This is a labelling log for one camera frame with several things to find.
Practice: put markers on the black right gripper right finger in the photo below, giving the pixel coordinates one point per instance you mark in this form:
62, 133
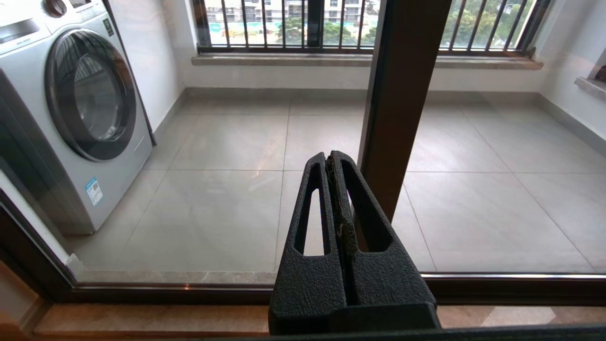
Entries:
393, 284

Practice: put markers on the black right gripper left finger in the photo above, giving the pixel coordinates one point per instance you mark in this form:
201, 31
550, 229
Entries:
307, 284

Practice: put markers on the dark-framed glass sliding door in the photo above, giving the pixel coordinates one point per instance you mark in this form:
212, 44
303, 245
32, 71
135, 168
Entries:
402, 94

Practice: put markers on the stone window sill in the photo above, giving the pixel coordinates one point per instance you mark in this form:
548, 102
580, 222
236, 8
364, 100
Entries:
592, 87
284, 60

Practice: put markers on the black metal balcony railing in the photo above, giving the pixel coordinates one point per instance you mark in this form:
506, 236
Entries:
284, 48

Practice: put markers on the white front-load washing machine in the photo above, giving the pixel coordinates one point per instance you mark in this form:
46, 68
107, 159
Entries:
71, 189

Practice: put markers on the dark casement window frame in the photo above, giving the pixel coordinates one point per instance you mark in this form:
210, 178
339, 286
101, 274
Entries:
315, 23

